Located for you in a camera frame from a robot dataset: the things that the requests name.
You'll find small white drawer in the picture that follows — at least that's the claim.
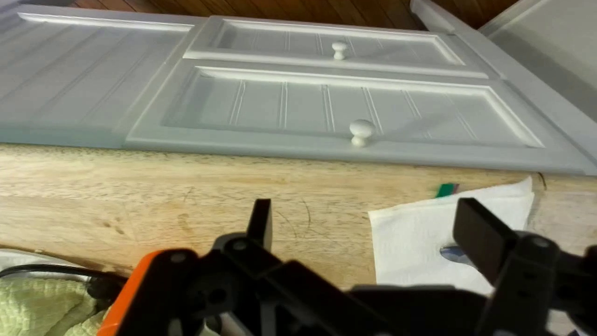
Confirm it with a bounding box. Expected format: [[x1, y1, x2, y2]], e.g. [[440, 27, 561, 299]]
[[183, 15, 502, 79]]

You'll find large white drawer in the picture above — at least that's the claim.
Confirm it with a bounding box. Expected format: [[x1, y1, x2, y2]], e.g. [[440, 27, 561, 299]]
[[124, 65, 597, 176]]

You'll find white cabinet door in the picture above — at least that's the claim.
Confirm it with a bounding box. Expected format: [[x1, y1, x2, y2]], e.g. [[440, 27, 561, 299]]
[[0, 5, 207, 146]]

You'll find large white drawer knob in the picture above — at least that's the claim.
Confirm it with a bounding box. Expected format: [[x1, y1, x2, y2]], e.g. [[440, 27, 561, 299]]
[[349, 119, 376, 148]]

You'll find white paper towel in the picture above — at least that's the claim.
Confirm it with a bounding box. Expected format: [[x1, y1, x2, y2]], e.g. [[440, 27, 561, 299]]
[[368, 176, 535, 297]]

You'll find black cable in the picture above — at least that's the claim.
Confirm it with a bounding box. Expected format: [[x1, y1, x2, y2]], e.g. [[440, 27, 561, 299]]
[[0, 263, 127, 300]]

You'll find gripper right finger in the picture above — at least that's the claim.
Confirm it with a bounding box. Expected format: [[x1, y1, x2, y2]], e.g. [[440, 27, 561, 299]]
[[453, 197, 597, 336]]

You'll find white cabinet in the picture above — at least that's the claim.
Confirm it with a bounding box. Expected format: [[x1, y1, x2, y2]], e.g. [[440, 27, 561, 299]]
[[0, 4, 597, 176]]

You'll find pale green towel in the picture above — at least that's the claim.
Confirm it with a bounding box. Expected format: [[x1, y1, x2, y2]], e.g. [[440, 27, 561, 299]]
[[0, 277, 111, 336]]

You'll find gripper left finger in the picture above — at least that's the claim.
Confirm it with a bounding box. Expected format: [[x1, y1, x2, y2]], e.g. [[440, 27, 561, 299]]
[[116, 199, 389, 336]]

